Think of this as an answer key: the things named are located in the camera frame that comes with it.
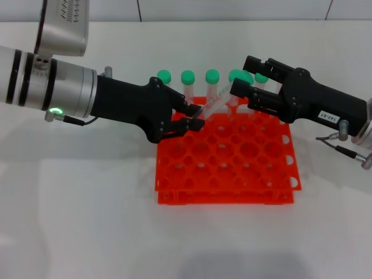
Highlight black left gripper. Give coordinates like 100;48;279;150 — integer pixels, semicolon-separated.
90;76;206;145

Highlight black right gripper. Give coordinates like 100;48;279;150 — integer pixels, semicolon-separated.
230;55;367;137

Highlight black cable with silver plug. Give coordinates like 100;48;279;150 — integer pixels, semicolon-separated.
44;109;98;127
335;144;372;170

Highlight clear tube with green cap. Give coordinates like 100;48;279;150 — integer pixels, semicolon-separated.
199;71;254;120
156;69;173;88
254;72;270;91
205;69;221;102
180;70;196;99
228;69;244;107

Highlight orange plastic test tube rack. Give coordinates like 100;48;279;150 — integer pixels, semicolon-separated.
155;95;303;206

